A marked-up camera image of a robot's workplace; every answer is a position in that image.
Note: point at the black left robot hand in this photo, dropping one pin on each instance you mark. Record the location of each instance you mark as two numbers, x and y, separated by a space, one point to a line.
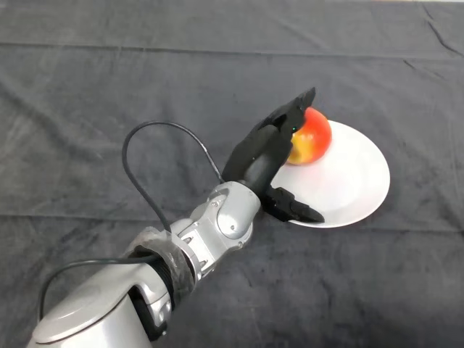
261 159

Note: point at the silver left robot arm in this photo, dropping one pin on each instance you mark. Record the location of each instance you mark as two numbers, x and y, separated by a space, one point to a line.
152 282

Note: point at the red yellow apple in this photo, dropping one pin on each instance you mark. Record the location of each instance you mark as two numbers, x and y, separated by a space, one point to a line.
312 139

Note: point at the black cloth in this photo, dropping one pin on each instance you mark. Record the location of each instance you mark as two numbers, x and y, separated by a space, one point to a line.
326 282

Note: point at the round white plate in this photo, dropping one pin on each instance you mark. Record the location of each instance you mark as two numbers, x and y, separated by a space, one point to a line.
344 181

